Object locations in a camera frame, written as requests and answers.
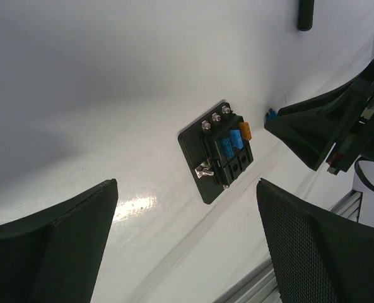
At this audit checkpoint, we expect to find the claw hammer black handle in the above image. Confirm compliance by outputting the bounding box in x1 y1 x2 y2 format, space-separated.
297 0 315 32

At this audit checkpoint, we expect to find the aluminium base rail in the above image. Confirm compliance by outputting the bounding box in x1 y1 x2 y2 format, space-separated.
217 190 363 302

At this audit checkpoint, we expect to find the black fuse box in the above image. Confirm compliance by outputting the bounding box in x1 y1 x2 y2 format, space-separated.
178 100 254 205

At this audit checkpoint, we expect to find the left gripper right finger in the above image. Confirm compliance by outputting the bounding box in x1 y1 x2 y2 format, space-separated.
257 179 374 302

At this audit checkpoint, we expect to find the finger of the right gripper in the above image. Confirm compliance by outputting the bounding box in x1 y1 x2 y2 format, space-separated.
264 59 374 172

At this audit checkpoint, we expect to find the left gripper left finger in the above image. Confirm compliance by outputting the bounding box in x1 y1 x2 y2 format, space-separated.
0 179 117 302

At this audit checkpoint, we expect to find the blue fuse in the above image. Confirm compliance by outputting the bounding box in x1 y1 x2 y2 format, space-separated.
265 109 278 122

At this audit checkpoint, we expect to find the orange fuse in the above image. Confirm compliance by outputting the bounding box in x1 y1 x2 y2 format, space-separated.
239 122 252 141

